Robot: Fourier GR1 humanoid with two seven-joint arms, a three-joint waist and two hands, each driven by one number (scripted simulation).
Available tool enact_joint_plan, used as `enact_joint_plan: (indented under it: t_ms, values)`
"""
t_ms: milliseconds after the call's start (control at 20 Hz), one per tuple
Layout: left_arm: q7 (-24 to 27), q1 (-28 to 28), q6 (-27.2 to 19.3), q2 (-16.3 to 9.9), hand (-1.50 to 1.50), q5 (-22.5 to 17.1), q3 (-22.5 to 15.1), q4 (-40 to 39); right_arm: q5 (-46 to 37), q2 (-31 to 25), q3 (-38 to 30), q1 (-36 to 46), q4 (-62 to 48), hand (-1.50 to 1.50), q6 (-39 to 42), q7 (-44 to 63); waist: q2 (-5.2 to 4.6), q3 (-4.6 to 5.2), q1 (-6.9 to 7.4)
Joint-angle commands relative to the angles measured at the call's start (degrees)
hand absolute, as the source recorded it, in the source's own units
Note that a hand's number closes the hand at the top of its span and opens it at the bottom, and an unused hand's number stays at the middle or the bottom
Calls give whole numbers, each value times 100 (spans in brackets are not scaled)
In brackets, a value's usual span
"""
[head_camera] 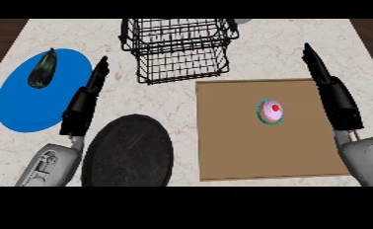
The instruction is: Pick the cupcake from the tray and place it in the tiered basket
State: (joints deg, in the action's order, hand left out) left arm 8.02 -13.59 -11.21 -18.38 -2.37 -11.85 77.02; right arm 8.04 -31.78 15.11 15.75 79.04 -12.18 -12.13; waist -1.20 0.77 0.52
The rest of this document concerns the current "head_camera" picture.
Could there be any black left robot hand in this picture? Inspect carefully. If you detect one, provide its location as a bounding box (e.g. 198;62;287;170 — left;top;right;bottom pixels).
58;55;110;137

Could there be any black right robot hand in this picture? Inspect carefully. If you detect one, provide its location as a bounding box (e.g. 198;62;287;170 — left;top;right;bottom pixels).
300;41;365;131

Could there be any pink frosted cupcake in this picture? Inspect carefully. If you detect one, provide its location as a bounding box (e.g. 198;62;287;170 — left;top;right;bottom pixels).
254;98;285;126

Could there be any brown square tray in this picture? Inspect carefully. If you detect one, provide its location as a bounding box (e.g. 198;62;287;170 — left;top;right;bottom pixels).
192;77;352;183

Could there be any blue oval plate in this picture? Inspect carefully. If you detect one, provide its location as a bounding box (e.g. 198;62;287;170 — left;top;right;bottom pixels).
0;48;92;133

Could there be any dark green eggplant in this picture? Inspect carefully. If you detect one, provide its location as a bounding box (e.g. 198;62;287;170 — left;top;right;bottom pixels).
26;47;60;90

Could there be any black round pan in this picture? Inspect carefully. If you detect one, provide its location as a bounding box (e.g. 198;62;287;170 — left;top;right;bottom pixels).
79;114;175;188

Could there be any black wire tiered basket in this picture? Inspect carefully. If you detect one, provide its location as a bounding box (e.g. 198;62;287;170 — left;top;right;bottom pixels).
117;18;240;86

